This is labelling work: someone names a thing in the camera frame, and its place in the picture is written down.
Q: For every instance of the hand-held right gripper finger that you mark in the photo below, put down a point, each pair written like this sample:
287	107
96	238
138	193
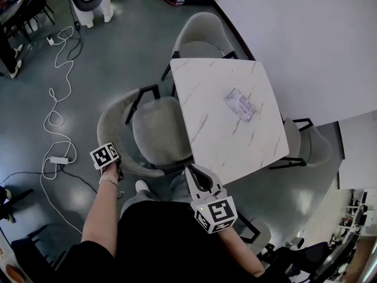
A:
210	178
193	186

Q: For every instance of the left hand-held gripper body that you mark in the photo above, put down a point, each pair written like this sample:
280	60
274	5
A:
104	155

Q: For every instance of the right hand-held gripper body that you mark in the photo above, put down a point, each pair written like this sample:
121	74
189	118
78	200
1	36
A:
216	214

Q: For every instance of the person's right forearm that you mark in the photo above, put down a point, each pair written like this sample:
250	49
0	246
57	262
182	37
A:
241	249

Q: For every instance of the person's left forearm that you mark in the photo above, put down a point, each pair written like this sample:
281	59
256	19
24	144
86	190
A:
97	211

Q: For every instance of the white marble square table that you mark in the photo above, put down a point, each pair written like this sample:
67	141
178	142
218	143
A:
218	134

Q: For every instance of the black chair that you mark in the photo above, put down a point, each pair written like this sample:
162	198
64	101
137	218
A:
38	1
32	255

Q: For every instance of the person's left white shoe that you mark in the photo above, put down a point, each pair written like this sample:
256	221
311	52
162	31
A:
142	186

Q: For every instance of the person's black shirt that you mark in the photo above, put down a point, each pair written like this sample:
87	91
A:
165	246

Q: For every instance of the clear plastic packet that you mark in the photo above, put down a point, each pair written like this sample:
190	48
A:
240	105

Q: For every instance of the white power strip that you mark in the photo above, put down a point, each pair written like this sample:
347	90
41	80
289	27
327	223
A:
50	40

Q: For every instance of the cluttered background shelving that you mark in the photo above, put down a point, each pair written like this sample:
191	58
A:
356	217

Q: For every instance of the dark rectangular table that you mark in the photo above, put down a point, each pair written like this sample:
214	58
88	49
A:
13	7

